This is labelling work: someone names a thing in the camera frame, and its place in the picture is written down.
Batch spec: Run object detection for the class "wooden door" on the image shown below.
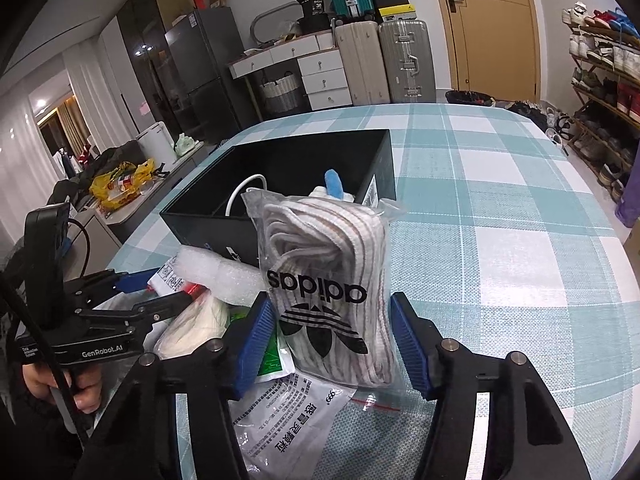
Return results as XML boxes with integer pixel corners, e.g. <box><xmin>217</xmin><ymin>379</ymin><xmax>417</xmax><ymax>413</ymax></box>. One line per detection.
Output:
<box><xmin>438</xmin><ymin>0</ymin><xmax>540</xmax><ymax>101</ymax></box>

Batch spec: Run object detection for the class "wooden shoe rack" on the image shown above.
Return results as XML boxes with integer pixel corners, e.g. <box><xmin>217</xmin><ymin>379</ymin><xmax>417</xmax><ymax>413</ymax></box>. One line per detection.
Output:
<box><xmin>568</xmin><ymin>24</ymin><xmax>639</xmax><ymax>204</ymax></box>

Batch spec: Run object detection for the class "black cardboard box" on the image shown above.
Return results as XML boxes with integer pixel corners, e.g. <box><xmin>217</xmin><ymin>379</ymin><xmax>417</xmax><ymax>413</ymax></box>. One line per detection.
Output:
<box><xmin>160</xmin><ymin>129</ymin><xmax>396</xmax><ymax>266</ymax></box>

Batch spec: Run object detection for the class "silver suitcase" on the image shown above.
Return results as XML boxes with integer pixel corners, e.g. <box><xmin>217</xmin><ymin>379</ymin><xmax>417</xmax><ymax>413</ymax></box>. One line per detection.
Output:
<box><xmin>378</xmin><ymin>20</ymin><xmax>436</xmax><ymax>103</ymax></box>

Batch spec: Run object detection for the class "grey low cabinet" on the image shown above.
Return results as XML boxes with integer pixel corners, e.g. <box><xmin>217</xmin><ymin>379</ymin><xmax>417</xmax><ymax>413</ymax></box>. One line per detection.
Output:
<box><xmin>62</xmin><ymin>142</ymin><xmax>215</xmax><ymax>281</ymax></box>

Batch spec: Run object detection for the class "woven laundry basket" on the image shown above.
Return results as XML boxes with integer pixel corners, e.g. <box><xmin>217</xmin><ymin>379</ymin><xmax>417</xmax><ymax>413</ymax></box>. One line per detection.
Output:
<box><xmin>259</xmin><ymin>70</ymin><xmax>305</xmax><ymax>117</ymax></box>

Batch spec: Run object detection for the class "purple bag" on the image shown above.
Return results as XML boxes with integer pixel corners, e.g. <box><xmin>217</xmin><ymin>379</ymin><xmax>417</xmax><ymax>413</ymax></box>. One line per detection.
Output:
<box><xmin>615</xmin><ymin>155</ymin><xmax>640</xmax><ymax>229</ymax></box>

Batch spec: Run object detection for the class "dark tall cabinet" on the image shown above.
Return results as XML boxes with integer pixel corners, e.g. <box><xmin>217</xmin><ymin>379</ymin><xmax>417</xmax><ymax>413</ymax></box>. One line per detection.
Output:
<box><xmin>117</xmin><ymin>0</ymin><xmax>193</xmax><ymax>138</ymax></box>

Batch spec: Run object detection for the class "green sachet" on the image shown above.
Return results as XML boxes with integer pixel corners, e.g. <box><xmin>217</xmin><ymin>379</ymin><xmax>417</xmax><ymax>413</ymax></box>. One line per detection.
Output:
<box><xmin>226</xmin><ymin>306</ymin><xmax>294</xmax><ymax>390</ymax></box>

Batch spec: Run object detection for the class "person's left hand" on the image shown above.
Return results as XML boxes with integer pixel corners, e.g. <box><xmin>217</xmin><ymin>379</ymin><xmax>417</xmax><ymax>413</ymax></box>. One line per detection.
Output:
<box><xmin>22</xmin><ymin>361</ymin><xmax>104</xmax><ymax>416</ymax></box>

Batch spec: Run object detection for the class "white charging cable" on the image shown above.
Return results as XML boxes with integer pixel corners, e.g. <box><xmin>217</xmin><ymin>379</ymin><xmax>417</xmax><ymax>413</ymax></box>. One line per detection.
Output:
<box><xmin>226</xmin><ymin>173</ymin><xmax>267</xmax><ymax>219</ymax></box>

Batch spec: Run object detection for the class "cream rolled band in bag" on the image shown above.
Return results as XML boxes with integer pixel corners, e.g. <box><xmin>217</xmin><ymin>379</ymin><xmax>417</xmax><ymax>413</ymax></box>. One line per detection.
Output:
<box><xmin>153</xmin><ymin>292</ymin><xmax>230</xmax><ymax>360</ymax></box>

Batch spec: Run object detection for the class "white plush toy keychain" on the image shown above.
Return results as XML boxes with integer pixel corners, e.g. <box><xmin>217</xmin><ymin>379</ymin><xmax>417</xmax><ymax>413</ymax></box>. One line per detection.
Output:
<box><xmin>309</xmin><ymin>169</ymin><xmax>355</xmax><ymax>203</ymax></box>

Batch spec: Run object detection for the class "yellow plastic bag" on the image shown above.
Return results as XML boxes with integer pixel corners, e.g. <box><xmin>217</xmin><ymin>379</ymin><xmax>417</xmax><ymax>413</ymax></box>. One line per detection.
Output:
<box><xmin>89</xmin><ymin>158</ymin><xmax>155</xmax><ymax>214</ymax></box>

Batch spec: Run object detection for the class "white foam piece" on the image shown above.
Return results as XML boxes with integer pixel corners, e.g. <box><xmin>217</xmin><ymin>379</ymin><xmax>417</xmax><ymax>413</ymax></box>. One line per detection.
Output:
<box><xmin>174</xmin><ymin>246</ymin><xmax>266</xmax><ymax>307</ymax></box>

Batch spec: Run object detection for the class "adidas shoelace bag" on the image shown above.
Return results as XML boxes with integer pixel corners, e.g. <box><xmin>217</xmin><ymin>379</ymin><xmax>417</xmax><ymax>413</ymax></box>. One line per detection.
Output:
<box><xmin>242</xmin><ymin>188</ymin><xmax>402</xmax><ymax>388</ymax></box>

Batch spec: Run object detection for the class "white small appliance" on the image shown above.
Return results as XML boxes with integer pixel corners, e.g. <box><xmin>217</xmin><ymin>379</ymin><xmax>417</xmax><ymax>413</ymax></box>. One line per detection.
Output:
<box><xmin>137</xmin><ymin>122</ymin><xmax>178</xmax><ymax>171</ymax></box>

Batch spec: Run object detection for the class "black bag on desk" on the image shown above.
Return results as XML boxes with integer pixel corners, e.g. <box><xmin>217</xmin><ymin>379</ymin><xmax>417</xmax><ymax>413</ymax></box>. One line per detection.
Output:
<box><xmin>295</xmin><ymin>0</ymin><xmax>331</xmax><ymax>35</ymax></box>

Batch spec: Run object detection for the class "white drawer desk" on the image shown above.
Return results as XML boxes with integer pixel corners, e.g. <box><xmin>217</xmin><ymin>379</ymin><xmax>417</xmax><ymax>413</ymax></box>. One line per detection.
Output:
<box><xmin>229</xmin><ymin>30</ymin><xmax>352</xmax><ymax>120</ymax></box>

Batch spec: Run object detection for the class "beige suitcase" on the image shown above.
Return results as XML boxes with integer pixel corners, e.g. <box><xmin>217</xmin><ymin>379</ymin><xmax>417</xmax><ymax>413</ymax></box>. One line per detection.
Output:
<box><xmin>335</xmin><ymin>21</ymin><xmax>390</xmax><ymax>106</ymax></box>

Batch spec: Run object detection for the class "red white packaged cloth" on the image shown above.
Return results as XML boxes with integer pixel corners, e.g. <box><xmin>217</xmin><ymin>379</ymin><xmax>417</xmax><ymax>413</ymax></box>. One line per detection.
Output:
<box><xmin>146</xmin><ymin>256</ymin><xmax>205</xmax><ymax>299</ymax></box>

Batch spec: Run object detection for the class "black refrigerator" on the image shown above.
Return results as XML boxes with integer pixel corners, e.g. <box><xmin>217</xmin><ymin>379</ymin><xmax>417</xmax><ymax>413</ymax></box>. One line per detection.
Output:
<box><xmin>165</xmin><ymin>6</ymin><xmax>258</xmax><ymax>144</ymax></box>

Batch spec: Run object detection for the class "round basin with shoes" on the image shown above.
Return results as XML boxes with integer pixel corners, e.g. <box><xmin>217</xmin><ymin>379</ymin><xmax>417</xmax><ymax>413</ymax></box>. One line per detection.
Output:
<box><xmin>445</xmin><ymin>90</ymin><xmax>496</xmax><ymax>107</ymax></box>

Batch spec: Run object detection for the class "white printed foil pouch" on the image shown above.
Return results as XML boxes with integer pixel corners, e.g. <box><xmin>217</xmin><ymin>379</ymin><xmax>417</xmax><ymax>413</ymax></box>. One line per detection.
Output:
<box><xmin>229</xmin><ymin>373</ymin><xmax>356</xmax><ymax>479</ymax></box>

